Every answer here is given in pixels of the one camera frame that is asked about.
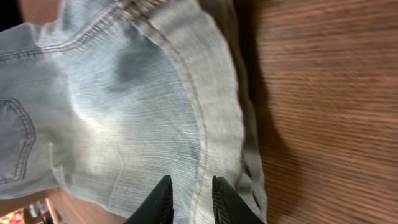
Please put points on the light blue denim shorts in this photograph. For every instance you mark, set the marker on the light blue denim shorts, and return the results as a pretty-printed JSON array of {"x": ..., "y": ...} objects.
[{"x": 113, "y": 95}]

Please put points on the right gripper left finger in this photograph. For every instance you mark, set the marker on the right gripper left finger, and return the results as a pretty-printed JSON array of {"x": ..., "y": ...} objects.
[{"x": 157, "y": 208}]

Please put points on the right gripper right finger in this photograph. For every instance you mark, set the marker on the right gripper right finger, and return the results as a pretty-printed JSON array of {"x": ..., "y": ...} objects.
[{"x": 228, "y": 206}]

